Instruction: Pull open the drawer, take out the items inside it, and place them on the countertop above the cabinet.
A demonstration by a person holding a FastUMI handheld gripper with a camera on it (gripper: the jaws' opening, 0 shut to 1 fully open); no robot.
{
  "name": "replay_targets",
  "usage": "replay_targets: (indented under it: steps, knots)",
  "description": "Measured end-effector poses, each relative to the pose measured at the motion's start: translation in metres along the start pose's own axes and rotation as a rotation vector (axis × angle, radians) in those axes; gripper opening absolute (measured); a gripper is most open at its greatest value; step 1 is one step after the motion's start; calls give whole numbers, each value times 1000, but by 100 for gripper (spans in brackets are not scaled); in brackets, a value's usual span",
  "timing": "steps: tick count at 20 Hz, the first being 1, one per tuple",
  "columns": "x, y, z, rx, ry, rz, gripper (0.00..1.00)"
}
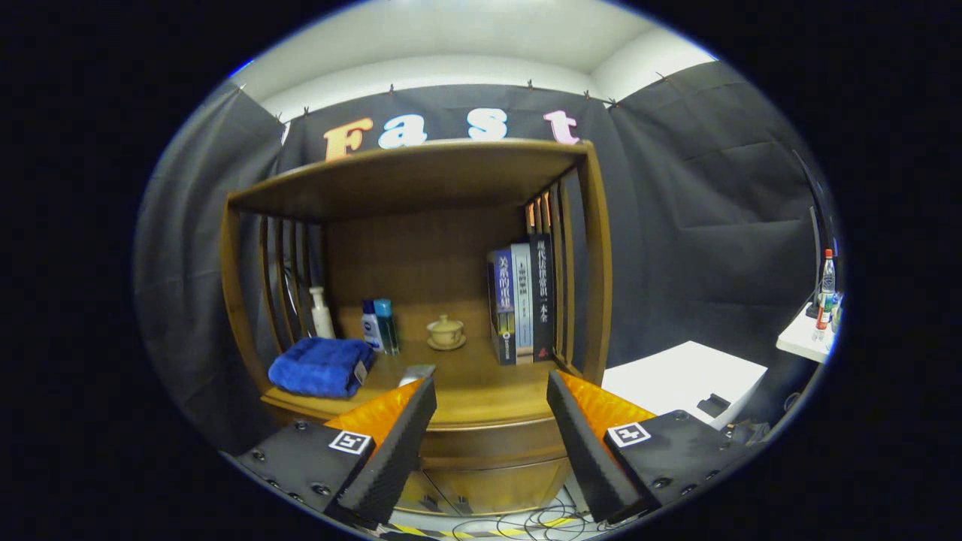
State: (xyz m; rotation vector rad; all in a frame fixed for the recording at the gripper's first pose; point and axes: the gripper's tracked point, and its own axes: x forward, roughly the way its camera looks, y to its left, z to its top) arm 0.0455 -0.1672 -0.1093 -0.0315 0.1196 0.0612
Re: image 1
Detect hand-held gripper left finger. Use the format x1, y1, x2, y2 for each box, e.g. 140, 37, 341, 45
237, 376, 437, 527

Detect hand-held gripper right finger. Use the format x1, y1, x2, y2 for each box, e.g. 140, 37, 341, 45
546, 370, 764, 524

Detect wooden drawer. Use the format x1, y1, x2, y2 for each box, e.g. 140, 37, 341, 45
417, 427, 570, 471

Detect wooden countertop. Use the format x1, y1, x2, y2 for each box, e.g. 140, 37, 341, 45
259, 338, 598, 431

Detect white storage cabinet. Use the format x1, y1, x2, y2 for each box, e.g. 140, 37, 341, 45
601, 340, 769, 431

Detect wooden cabinet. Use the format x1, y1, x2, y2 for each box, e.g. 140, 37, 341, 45
219, 139, 613, 519

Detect blue towel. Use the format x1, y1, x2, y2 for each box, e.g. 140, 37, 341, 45
268, 337, 375, 399

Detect white bottle with blue cap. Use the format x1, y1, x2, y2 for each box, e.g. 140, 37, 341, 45
362, 300, 384, 354

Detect teal clear bottle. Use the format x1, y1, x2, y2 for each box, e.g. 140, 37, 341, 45
374, 299, 401, 355

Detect beige lidded teacup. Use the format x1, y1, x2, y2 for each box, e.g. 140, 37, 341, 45
426, 314, 467, 351

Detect white pump bottle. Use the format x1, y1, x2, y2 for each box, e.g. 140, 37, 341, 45
309, 286, 337, 340

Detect book with pale spine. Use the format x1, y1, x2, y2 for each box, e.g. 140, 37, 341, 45
510, 243, 534, 364

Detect book with blue spine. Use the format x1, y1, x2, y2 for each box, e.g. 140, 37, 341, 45
487, 249, 518, 366

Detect black backdrop cloth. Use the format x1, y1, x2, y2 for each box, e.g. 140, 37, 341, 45
135, 60, 835, 452

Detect white side table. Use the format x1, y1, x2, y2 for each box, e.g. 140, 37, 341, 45
776, 301, 836, 366

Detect red label water bottle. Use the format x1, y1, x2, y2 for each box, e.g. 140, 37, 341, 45
819, 249, 837, 320

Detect dark monitor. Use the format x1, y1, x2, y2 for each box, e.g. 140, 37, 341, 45
793, 150, 839, 316

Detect black floor cables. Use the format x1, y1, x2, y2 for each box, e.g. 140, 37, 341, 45
462, 502, 591, 539

